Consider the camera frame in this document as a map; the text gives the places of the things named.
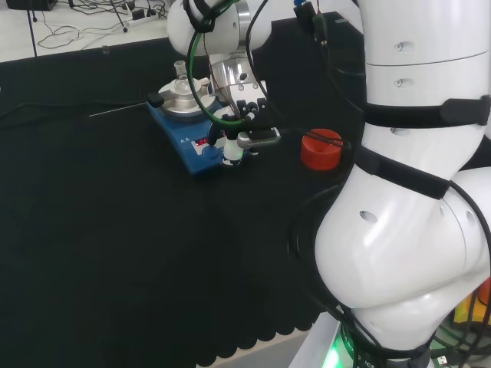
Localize yellow and orange object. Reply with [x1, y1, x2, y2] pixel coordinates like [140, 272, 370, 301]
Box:
[453, 278, 491, 327]

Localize black tripod leg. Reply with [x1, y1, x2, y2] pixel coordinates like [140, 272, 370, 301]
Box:
[108, 0, 130, 34]

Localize heater with blue base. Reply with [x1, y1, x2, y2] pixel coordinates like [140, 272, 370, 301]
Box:
[147, 78, 232, 182]

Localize black connector box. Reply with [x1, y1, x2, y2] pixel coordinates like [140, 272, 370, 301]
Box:
[293, 0, 328, 44]

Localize loose floor cable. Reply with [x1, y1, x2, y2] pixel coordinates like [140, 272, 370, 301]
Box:
[26, 0, 133, 51]

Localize black cloth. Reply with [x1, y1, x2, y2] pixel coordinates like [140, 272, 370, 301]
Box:
[0, 17, 367, 368]

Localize clear round-bottom flask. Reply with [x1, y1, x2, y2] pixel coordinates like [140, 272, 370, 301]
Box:
[173, 61, 190, 94]

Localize thin grey rod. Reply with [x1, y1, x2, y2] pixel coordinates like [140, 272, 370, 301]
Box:
[88, 103, 150, 117]

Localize aluminium heating block, black handles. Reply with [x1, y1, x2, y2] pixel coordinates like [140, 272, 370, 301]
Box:
[147, 75, 213, 117]

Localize white power strip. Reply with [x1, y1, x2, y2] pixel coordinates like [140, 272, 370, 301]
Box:
[125, 8, 170, 28]

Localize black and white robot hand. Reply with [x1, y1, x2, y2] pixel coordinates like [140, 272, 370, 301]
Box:
[207, 80, 283, 169]

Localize red round stop button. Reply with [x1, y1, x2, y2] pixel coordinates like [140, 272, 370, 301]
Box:
[300, 128, 344, 172]

